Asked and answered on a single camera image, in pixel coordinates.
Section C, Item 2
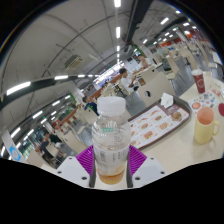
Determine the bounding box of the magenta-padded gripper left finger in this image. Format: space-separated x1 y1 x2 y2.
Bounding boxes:
55 144 98 188

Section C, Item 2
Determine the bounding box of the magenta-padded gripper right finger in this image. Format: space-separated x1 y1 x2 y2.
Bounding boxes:
125 144 167 188

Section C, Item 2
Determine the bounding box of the clear plastic drink bottle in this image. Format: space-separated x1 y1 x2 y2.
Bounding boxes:
91 96 132 185

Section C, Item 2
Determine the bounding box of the person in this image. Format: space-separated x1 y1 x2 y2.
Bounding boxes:
118 67 136 94
39 138 54 158
138 54 152 71
49 131 63 148
83 96 100 116

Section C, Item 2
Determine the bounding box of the dark tray with menu liner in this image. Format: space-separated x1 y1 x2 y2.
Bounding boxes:
127 95 193 150

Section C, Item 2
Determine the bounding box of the crumpled white napkin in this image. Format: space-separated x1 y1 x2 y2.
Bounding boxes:
159 92 175 109

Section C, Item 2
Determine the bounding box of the pale yellow mug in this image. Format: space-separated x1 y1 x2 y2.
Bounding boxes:
194 106 221 145

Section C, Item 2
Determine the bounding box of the beige chair with round hole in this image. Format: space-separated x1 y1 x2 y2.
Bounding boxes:
137 72 176 108

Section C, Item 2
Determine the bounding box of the colourful sticker leaflet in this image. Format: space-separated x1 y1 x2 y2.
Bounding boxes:
188 88 224 116

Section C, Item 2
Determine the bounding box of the ceiling air conditioner unit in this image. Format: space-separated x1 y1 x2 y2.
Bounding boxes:
64 54 85 71

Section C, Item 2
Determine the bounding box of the red paper cup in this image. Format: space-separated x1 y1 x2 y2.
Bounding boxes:
190 68 206 95

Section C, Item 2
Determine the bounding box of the group of beige chairs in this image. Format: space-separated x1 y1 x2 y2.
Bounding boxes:
146 33 224 82

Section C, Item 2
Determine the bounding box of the group of ceiling lights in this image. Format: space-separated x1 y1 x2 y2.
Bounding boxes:
6 0 201 141

